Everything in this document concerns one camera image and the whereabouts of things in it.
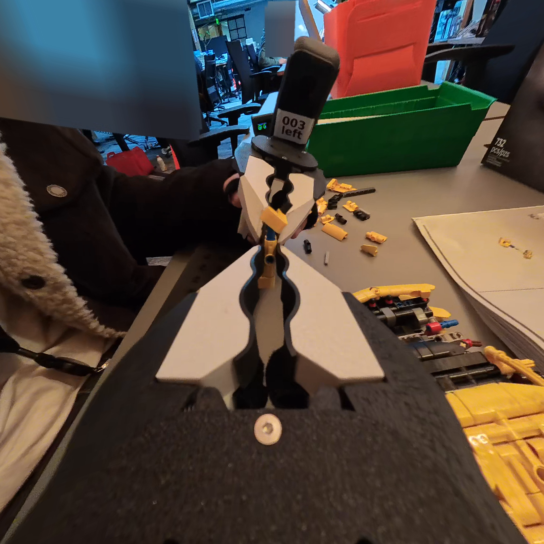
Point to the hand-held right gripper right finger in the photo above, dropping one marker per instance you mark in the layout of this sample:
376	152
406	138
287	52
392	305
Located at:
335	335

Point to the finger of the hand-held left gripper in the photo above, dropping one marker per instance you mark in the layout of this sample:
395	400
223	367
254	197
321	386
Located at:
250	199
301	199

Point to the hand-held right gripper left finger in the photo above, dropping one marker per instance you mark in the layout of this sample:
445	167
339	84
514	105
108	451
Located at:
208	335

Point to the yellow connector brick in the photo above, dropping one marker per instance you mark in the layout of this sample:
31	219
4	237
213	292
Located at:
274	219

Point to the yellow brick with blue pins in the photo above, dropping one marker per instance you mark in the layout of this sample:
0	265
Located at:
267	272

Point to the yellow toy brick car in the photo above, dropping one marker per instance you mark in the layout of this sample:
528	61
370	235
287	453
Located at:
501	425

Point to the person's left forearm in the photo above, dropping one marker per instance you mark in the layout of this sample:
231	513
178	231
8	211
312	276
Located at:
170	204

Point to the grey desk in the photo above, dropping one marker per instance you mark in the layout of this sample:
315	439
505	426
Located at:
425	191

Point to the person's left hand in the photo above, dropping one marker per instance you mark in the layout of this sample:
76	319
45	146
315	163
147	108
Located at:
233	191

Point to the loose yellow brick panels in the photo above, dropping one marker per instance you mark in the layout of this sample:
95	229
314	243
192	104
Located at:
335	231

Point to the long black brick beam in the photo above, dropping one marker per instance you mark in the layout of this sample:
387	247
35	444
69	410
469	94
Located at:
357	192

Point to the loose black bricks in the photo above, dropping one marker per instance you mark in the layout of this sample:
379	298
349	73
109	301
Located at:
361	214

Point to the dark perforated panel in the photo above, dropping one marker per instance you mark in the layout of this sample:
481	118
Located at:
204	267

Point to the red plastic bin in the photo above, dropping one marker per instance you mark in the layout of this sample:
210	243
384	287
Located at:
382	46

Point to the green plastic storage bin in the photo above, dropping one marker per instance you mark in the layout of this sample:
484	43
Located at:
403	136

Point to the red bag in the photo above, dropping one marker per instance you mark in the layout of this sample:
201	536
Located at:
129	161

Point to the white instruction booklet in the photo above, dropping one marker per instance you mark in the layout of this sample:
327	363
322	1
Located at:
488	255

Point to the white shirt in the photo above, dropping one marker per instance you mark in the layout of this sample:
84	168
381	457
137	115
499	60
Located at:
34	403

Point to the toy car set box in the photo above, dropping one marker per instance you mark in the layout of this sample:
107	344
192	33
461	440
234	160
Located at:
522	140

